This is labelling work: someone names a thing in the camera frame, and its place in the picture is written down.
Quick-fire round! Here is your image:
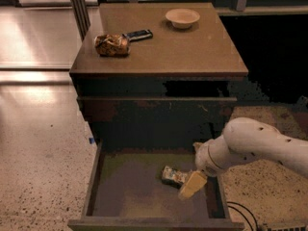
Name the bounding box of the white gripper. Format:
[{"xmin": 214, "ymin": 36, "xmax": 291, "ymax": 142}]
[{"xmin": 178, "ymin": 141, "xmax": 220, "ymax": 200}]

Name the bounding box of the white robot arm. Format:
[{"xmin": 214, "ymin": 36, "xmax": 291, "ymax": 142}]
[{"xmin": 178, "ymin": 117, "xmax": 308, "ymax": 199}]

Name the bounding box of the open bottom drawer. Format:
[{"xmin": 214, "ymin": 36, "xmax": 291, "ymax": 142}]
[{"xmin": 68, "ymin": 142, "xmax": 244, "ymax": 231}]

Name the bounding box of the dark wooden drawer cabinet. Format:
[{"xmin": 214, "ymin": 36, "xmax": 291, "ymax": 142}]
[{"xmin": 70, "ymin": 3, "xmax": 248, "ymax": 152}]

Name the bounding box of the grey power strip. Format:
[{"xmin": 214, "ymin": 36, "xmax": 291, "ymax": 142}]
[{"xmin": 260, "ymin": 222, "xmax": 308, "ymax": 231}]

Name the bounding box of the white ceramic bowl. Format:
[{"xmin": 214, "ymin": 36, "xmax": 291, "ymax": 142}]
[{"xmin": 166, "ymin": 9, "xmax": 200, "ymax": 29}]

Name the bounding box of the brown snack bag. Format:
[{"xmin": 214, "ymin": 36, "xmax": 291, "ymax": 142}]
[{"xmin": 94, "ymin": 35, "xmax": 130, "ymax": 57}]

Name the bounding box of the black floor cable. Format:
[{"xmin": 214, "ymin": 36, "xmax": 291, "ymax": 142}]
[{"xmin": 226, "ymin": 201, "xmax": 260, "ymax": 231}]

